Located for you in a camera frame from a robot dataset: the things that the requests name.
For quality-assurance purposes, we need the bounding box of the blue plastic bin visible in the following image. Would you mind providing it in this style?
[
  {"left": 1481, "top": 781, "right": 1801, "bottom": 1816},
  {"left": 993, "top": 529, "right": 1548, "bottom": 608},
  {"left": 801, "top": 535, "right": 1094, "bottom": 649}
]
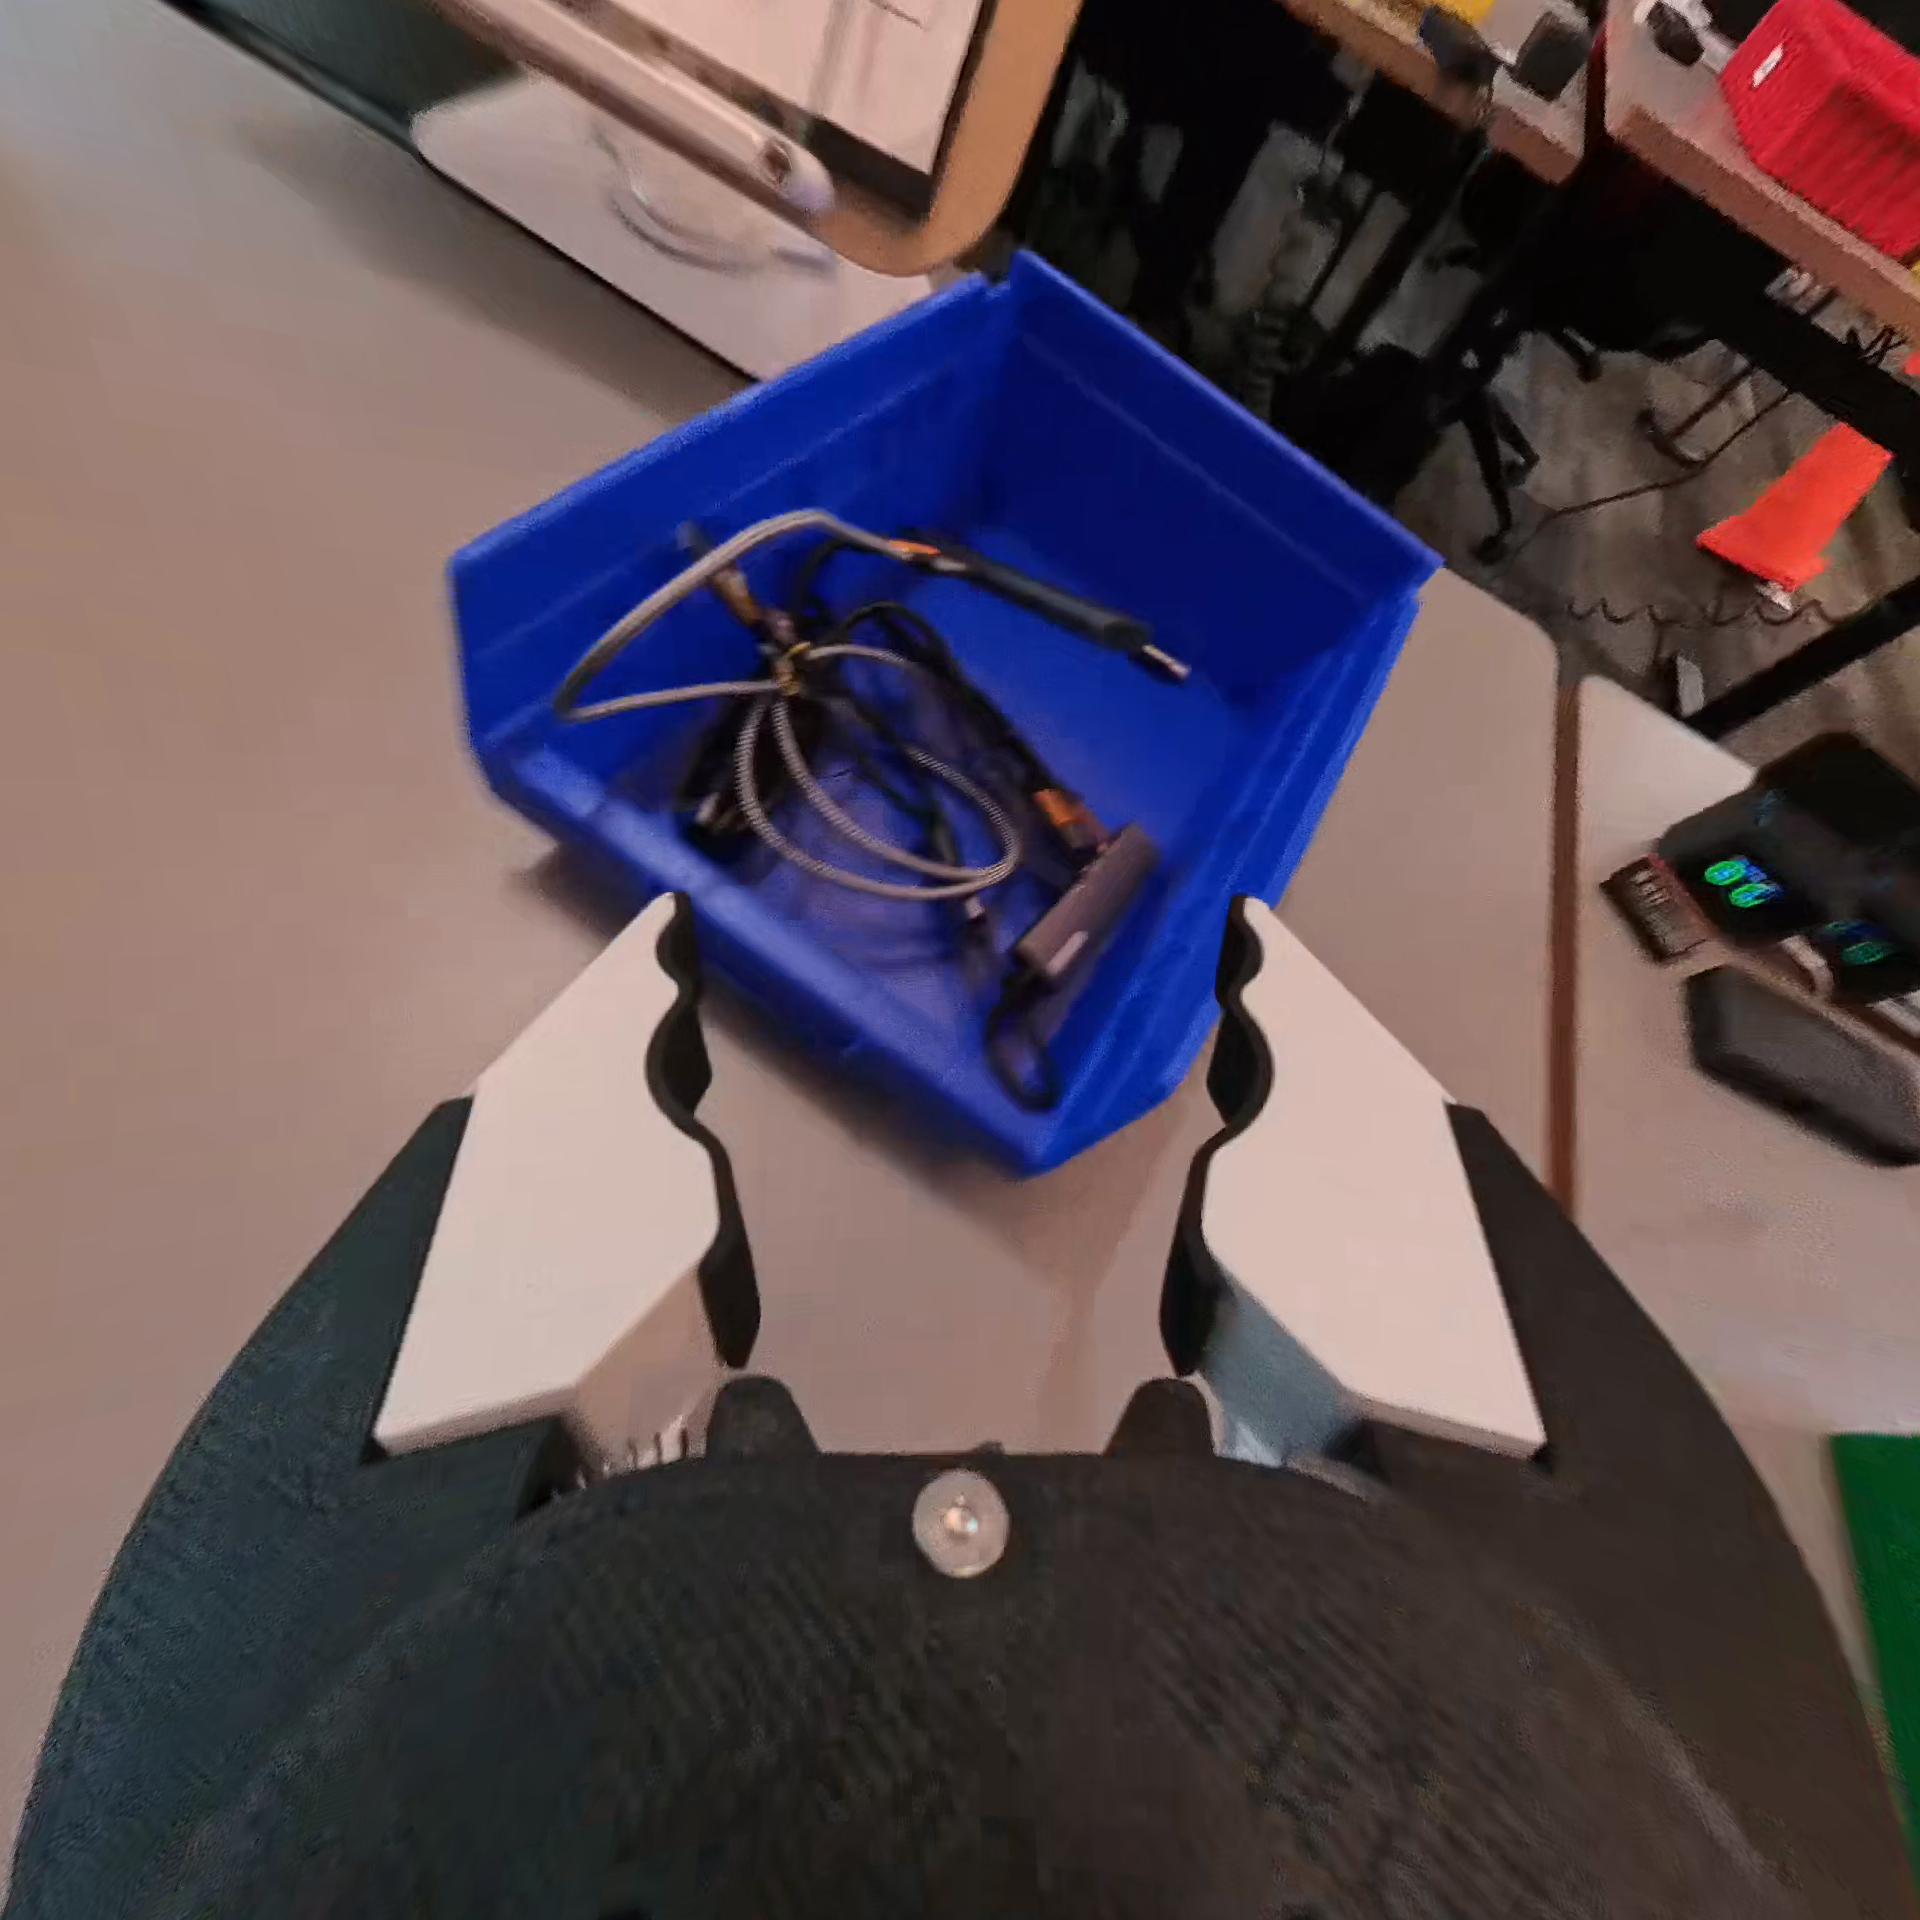
[{"left": 446, "top": 246, "right": 1445, "bottom": 1177}]

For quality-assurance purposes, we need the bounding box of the grey braided cable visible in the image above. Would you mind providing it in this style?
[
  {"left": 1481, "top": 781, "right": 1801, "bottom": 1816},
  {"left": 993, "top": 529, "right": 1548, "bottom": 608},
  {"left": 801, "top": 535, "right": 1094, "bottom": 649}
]
[{"left": 551, "top": 506, "right": 1037, "bottom": 900}]

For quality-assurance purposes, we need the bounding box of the black office chair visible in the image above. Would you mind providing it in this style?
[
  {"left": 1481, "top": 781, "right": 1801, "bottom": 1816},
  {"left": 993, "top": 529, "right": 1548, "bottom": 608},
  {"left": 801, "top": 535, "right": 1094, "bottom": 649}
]
[{"left": 1274, "top": 336, "right": 1546, "bottom": 570}]

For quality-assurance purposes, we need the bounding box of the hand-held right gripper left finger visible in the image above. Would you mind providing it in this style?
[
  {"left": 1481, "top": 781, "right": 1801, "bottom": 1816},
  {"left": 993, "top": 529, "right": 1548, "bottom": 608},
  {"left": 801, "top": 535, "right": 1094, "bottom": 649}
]
[{"left": 374, "top": 894, "right": 759, "bottom": 1463}]

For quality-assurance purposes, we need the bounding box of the orange floor marker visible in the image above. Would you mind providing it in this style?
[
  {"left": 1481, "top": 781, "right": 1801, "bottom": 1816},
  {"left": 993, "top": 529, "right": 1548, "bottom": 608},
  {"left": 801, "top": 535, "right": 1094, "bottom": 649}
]
[{"left": 1694, "top": 423, "right": 1896, "bottom": 590}]

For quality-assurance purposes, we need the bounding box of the grey desk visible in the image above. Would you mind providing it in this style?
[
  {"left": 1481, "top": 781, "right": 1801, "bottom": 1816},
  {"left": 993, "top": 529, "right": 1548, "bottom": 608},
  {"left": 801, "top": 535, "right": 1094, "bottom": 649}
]
[{"left": 0, "top": 0, "right": 1920, "bottom": 1861}]

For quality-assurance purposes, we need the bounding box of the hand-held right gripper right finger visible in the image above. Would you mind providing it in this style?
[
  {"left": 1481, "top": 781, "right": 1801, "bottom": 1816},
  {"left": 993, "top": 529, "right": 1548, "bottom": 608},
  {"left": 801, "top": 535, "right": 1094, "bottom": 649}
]
[{"left": 1162, "top": 894, "right": 1546, "bottom": 1463}]

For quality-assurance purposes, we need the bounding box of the black charger with green display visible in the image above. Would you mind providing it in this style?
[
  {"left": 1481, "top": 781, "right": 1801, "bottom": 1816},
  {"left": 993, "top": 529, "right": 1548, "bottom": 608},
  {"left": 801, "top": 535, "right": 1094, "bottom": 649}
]
[{"left": 1601, "top": 731, "right": 1920, "bottom": 1004}]

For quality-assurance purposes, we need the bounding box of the instruction sheet on stand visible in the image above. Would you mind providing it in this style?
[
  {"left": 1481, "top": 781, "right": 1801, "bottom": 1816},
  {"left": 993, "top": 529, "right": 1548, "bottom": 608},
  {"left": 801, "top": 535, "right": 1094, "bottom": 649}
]
[{"left": 427, "top": 0, "right": 1085, "bottom": 282}]

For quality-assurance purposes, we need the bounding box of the white stand base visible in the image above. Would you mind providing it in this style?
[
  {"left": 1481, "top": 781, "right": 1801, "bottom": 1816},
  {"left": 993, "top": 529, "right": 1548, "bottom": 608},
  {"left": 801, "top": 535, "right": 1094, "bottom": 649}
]
[{"left": 411, "top": 82, "right": 849, "bottom": 380}]

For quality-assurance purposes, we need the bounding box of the red plastic bin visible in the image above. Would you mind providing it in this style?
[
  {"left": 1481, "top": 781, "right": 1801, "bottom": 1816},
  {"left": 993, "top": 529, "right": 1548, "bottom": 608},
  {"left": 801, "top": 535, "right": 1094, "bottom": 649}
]
[{"left": 1717, "top": 0, "right": 1920, "bottom": 256}]

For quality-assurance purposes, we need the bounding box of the long wooden table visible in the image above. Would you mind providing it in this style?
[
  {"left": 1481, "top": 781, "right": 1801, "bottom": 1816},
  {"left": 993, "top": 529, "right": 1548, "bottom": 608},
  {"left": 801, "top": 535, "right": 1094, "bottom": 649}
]
[{"left": 1606, "top": 90, "right": 1920, "bottom": 337}]

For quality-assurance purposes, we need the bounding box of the black flat device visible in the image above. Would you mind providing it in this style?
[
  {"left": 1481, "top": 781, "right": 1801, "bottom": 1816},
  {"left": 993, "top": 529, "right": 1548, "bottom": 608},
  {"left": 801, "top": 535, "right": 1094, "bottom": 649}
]
[{"left": 1682, "top": 966, "right": 1920, "bottom": 1170}]

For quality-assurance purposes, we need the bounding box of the grey USB hub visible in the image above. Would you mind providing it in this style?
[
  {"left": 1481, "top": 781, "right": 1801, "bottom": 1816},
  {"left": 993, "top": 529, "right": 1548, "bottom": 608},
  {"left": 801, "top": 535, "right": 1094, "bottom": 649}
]
[{"left": 981, "top": 823, "right": 1164, "bottom": 1114}]

